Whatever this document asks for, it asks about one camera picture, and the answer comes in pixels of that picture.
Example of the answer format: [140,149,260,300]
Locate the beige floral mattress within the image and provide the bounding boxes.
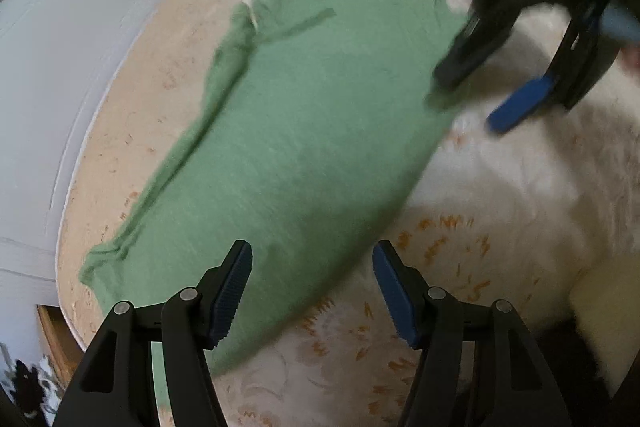
[54,0,640,427]

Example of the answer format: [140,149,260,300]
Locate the white carved headboard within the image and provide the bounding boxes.
[0,0,256,358]

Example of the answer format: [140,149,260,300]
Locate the wooden nightstand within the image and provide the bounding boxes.
[36,303,81,385]

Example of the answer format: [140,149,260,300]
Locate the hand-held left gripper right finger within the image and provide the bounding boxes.
[371,239,573,427]

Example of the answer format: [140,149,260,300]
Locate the green shirt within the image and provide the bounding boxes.
[79,0,475,408]

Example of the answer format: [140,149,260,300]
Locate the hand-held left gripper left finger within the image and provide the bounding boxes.
[52,239,253,427]

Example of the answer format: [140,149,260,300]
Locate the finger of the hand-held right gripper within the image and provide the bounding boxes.
[486,0,617,135]
[432,0,543,94]

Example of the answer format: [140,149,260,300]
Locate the person's cream clothing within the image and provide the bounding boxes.
[569,254,640,400]

